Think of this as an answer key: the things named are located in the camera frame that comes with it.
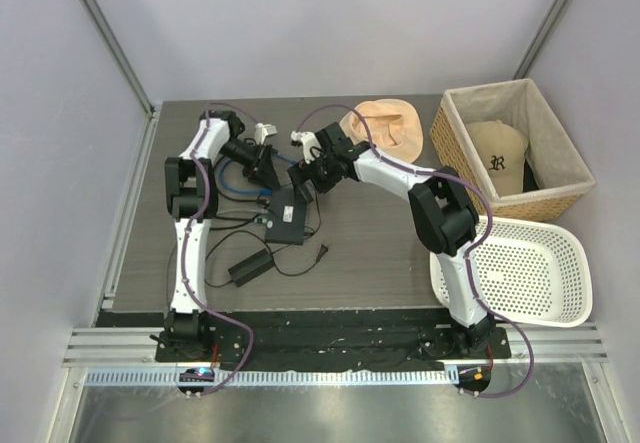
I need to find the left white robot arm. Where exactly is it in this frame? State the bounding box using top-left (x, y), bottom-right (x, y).
top-left (163, 110), bottom-right (278, 362)

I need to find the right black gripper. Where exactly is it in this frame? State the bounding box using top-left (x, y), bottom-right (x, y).
top-left (288, 150), bottom-right (342, 207)

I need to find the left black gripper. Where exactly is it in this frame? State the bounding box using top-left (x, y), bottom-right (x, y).
top-left (220, 140), bottom-right (281, 193)

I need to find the blue ethernet cable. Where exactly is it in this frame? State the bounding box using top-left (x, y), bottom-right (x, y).
top-left (218, 152), bottom-right (301, 199)

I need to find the white perforated plastic basket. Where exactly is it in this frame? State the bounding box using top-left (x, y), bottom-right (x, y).
top-left (429, 216), bottom-right (586, 328)

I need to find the black power adapter brick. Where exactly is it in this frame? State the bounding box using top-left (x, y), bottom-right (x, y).
top-left (228, 249), bottom-right (274, 287)

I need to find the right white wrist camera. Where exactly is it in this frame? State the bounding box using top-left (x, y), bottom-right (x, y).
top-left (291, 131), bottom-right (321, 164)

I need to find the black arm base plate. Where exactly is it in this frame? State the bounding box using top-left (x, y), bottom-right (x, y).
top-left (155, 308), bottom-right (512, 373)

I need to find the beige baseball cap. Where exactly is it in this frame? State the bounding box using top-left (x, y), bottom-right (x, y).
top-left (466, 120), bottom-right (529, 197)

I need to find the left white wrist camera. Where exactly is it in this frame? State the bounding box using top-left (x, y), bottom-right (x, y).
top-left (254, 122), bottom-right (278, 145)

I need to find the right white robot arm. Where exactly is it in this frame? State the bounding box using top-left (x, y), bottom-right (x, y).
top-left (289, 123), bottom-right (495, 358)

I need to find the black adapter power cord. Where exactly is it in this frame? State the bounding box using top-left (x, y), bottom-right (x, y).
top-left (204, 197), bottom-right (329, 288)

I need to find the peach bucket hat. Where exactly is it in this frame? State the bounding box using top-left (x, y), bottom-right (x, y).
top-left (355, 99), bottom-right (424, 163)

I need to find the black network switch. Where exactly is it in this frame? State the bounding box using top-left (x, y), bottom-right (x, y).
top-left (264, 187), bottom-right (307, 245)

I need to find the wicker basket with liner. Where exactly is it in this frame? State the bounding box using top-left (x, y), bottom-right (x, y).
top-left (430, 78), bottom-right (596, 222)

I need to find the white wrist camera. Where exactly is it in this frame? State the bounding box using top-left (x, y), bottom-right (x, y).
top-left (291, 131), bottom-right (321, 164)
top-left (254, 122), bottom-right (278, 145)

